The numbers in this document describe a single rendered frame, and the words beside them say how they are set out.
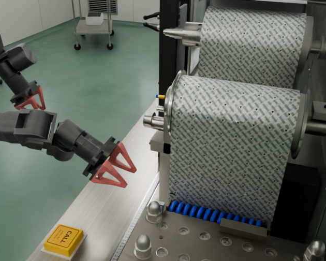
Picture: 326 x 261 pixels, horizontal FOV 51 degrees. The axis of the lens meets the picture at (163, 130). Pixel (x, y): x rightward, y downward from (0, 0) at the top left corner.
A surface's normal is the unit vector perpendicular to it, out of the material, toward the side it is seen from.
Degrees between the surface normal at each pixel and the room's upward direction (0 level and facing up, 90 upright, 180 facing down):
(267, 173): 90
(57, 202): 0
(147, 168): 0
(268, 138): 90
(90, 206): 0
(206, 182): 90
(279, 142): 90
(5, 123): 29
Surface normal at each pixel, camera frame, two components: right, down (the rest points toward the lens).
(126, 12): -0.30, 0.48
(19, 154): 0.02, -0.86
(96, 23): -0.04, 0.51
